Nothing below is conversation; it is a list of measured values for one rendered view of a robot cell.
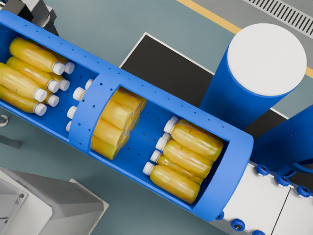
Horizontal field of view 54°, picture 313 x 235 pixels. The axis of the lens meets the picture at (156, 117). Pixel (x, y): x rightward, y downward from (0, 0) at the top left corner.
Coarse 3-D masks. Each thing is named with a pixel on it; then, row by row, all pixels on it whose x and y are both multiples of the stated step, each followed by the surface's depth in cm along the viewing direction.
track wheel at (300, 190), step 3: (300, 186) 104; (303, 186) 105; (297, 189) 103; (300, 189) 102; (303, 189) 103; (306, 189) 104; (300, 192) 102; (303, 192) 101; (306, 192) 102; (309, 192) 103; (303, 195) 102; (306, 195) 101; (309, 195) 102
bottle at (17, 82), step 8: (0, 64) 97; (0, 72) 96; (8, 72) 96; (16, 72) 97; (0, 80) 96; (8, 80) 95; (16, 80) 95; (24, 80) 95; (32, 80) 97; (8, 88) 97; (16, 88) 95; (24, 88) 95; (32, 88) 95; (40, 88) 97; (24, 96) 96; (32, 96) 96
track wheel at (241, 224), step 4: (232, 220) 101; (236, 220) 100; (240, 220) 99; (232, 224) 100; (236, 224) 100; (240, 224) 99; (244, 224) 99; (236, 228) 100; (240, 228) 100; (244, 228) 99
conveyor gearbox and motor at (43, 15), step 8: (24, 0) 134; (32, 0) 134; (40, 0) 135; (32, 8) 133; (40, 8) 138; (48, 8) 150; (40, 16) 140; (48, 16) 146; (56, 16) 157; (40, 24) 143; (48, 24) 149; (56, 32) 162
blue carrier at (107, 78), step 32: (0, 32) 100; (32, 32) 91; (96, 64) 89; (64, 96) 112; (96, 96) 83; (160, 96) 87; (64, 128) 104; (160, 128) 108; (224, 128) 85; (128, 160) 103; (224, 160) 79; (160, 192) 87; (224, 192) 78
